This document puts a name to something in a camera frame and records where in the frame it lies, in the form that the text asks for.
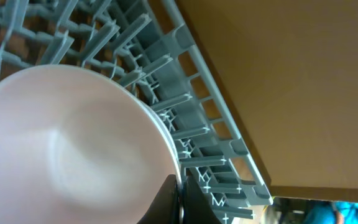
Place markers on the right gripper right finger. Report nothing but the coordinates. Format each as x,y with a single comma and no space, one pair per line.
196,206

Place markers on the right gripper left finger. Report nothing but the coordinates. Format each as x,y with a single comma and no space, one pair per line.
164,209

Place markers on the pink bowl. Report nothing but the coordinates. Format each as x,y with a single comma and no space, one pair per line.
76,147

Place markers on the grey dishwasher rack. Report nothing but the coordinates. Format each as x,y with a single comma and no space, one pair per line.
124,41

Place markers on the black bag with teal cloth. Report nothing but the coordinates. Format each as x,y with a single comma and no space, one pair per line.
325,212

